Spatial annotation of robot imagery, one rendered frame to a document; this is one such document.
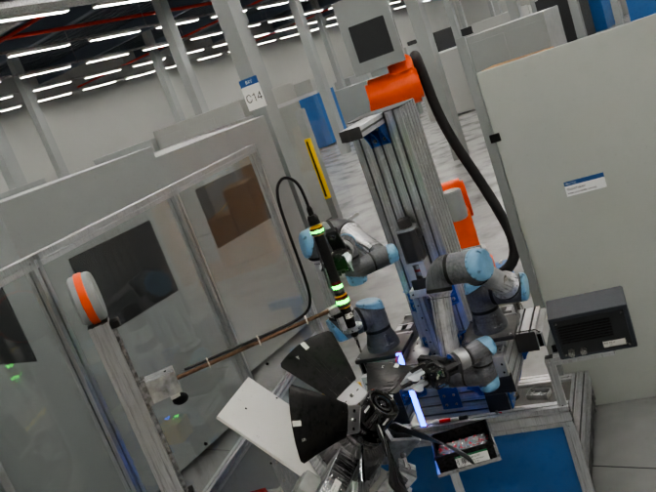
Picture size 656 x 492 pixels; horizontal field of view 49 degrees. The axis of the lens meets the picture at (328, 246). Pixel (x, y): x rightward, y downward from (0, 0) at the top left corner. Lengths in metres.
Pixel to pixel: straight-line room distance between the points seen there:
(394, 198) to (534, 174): 1.05
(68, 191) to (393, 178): 2.46
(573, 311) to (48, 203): 3.33
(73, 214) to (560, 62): 3.07
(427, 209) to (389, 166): 0.25
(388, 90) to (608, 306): 4.01
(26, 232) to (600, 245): 3.32
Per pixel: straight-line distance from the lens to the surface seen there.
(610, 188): 3.99
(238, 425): 2.40
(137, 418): 2.28
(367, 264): 2.67
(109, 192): 5.08
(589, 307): 2.59
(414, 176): 3.11
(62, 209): 4.86
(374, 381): 2.59
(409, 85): 6.23
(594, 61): 3.87
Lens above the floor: 2.25
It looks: 13 degrees down
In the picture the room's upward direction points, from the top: 20 degrees counter-clockwise
